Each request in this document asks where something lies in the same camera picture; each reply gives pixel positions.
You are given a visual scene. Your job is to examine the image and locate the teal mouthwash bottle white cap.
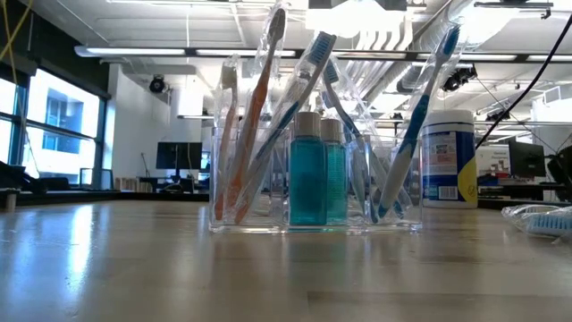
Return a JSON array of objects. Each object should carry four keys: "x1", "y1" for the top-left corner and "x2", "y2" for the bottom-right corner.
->
[
  {"x1": 289, "y1": 111, "x2": 329, "y2": 227},
  {"x1": 319, "y1": 117, "x2": 349, "y2": 225}
]

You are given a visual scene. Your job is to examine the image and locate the clear acrylic organizer box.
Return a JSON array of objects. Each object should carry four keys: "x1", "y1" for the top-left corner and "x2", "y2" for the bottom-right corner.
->
[{"x1": 208, "y1": 127, "x2": 424, "y2": 234}]

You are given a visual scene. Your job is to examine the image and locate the black computer monitor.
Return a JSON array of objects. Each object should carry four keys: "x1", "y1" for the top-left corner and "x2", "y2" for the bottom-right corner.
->
[
  {"x1": 508, "y1": 140, "x2": 547, "y2": 178},
  {"x1": 155, "y1": 141, "x2": 204, "y2": 171}
]

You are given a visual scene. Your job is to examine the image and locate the white blue wipes canister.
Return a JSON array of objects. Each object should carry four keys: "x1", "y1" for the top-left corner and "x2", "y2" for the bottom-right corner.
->
[{"x1": 421, "y1": 109, "x2": 479, "y2": 210}]

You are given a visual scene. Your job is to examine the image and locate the linear light fixture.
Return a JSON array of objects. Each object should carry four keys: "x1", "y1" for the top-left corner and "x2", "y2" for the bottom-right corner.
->
[{"x1": 73, "y1": 44, "x2": 572, "y2": 64}]

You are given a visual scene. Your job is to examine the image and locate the person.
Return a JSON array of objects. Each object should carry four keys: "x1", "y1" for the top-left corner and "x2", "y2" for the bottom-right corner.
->
[{"x1": 546, "y1": 145, "x2": 572, "y2": 203}]

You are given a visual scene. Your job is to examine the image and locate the black dome camera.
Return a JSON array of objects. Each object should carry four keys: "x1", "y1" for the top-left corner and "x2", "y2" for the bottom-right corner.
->
[{"x1": 148, "y1": 74, "x2": 168, "y2": 95}]

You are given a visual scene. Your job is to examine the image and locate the black aluminium rig frame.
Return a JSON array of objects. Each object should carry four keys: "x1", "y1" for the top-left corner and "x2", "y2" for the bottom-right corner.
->
[{"x1": 0, "y1": 187, "x2": 572, "y2": 214}]

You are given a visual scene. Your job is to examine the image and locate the black camera on mount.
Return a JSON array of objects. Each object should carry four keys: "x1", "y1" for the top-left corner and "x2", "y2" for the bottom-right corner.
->
[{"x1": 439, "y1": 64, "x2": 478, "y2": 93}]

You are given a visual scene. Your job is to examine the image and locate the silver ventilation duct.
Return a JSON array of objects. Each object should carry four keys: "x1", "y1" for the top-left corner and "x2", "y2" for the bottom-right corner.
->
[{"x1": 395, "y1": 0, "x2": 537, "y2": 94}]

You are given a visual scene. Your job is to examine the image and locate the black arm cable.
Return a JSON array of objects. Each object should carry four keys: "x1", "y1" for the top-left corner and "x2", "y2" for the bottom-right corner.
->
[{"x1": 475, "y1": 14, "x2": 572, "y2": 151}]

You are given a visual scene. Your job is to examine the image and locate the yellow cable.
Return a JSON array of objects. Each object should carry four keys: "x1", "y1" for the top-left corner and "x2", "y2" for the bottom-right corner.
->
[{"x1": 0, "y1": 0, "x2": 35, "y2": 86}]

